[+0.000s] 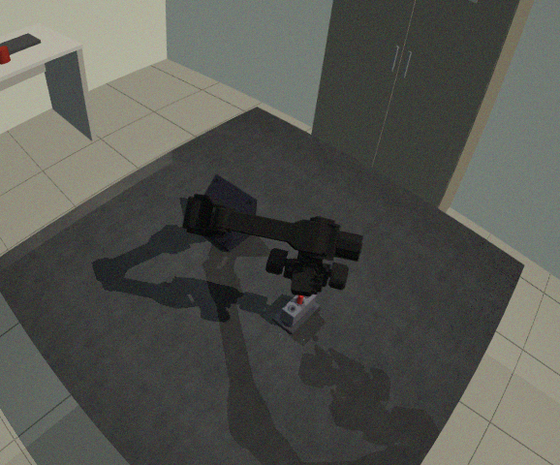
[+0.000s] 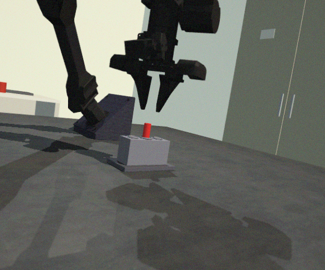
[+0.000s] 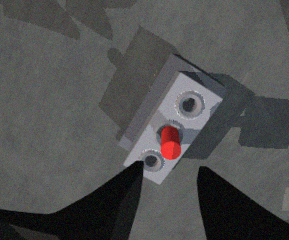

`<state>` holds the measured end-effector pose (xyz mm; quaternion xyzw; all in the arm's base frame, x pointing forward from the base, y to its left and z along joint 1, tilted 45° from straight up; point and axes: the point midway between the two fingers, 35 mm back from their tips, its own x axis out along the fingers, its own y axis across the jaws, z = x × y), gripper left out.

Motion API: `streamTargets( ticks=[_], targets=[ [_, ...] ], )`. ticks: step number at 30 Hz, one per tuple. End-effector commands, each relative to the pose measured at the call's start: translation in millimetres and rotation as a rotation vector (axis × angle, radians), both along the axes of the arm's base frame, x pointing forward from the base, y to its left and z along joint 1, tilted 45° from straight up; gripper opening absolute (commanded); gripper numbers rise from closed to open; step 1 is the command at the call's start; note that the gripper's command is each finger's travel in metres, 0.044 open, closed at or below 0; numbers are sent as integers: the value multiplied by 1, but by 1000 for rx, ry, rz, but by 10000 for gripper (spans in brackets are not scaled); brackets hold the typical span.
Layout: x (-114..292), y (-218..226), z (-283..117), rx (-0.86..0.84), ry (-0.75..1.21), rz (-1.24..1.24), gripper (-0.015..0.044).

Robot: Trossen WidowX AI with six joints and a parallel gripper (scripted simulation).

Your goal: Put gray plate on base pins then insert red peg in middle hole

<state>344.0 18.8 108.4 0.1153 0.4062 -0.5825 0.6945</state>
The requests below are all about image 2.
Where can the red peg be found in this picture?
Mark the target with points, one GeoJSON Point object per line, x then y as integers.
{"type": "Point", "coordinates": [146, 130]}

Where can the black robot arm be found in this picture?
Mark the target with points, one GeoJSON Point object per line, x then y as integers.
{"type": "Point", "coordinates": [198, 16]}

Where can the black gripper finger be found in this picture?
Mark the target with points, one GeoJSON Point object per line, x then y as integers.
{"type": "Point", "coordinates": [143, 83]}
{"type": "Point", "coordinates": [168, 83]}

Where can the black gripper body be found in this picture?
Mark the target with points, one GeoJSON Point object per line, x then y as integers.
{"type": "Point", "coordinates": [194, 69]}

